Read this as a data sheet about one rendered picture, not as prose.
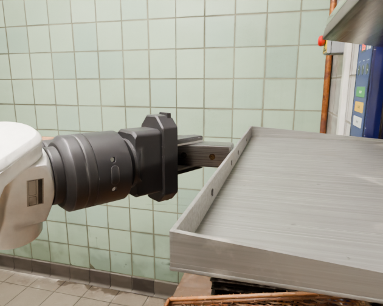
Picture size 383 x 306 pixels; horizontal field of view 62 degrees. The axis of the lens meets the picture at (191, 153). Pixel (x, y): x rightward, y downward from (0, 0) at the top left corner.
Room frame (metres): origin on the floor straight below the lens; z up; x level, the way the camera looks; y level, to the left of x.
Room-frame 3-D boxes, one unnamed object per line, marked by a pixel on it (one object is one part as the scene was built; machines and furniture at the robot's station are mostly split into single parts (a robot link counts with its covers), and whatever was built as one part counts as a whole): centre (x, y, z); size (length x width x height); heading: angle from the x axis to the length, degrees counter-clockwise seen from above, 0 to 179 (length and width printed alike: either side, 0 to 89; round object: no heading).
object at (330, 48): (1.26, -0.54, 1.46); 0.10 x 0.07 x 0.10; 165
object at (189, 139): (0.46, 0.01, 1.22); 0.06 x 0.03 x 0.02; 130
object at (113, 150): (0.40, 0.08, 1.20); 0.12 x 0.10 x 0.13; 130
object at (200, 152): (0.46, -0.02, 1.20); 0.09 x 0.04 x 0.03; 74
